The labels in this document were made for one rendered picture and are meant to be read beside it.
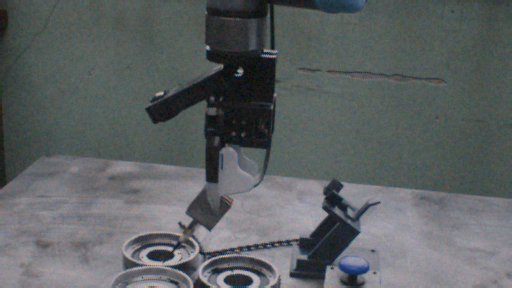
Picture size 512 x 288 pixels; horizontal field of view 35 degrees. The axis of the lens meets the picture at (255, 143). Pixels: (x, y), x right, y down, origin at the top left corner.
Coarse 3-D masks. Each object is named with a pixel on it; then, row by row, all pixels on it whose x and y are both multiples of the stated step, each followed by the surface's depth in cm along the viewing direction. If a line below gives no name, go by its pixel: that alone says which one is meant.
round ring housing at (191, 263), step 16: (128, 240) 114; (144, 240) 116; (160, 240) 117; (176, 240) 117; (192, 240) 115; (128, 256) 109; (144, 256) 112; (160, 256) 115; (176, 256) 112; (192, 256) 110; (192, 272) 110
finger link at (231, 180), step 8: (224, 152) 100; (232, 152) 100; (224, 160) 101; (232, 160) 101; (224, 168) 101; (232, 168) 101; (224, 176) 101; (232, 176) 101; (240, 176) 101; (248, 176) 101; (208, 184) 101; (216, 184) 101; (224, 184) 102; (232, 184) 102; (240, 184) 101; (248, 184) 101; (208, 192) 102; (216, 192) 101; (224, 192) 102; (232, 192) 102; (240, 192) 102; (208, 200) 104; (216, 200) 102; (216, 208) 103
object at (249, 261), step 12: (204, 264) 108; (216, 264) 110; (228, 264) 111; (240, 264) 111; (252, 264) 111; (264, 264) 110; (204, 276) 107; (228, 276) 108; (240, 276) 109; (252, 276) 108; (276, 276) 106
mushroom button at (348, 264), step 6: (342, 258) 104; (348, 258) 104; (354, 258) 104; (360, 258) 104; (342, 264) 103; (348, 264) 103; (354, 264) 103; (360, 264) 103; (366, 264) 103; (342, 270) 103; (348, 270) 102; (354, 270) 102; (360, 270) 102; (366, 270) 103; (348, 276) 104; (354, 276) 104
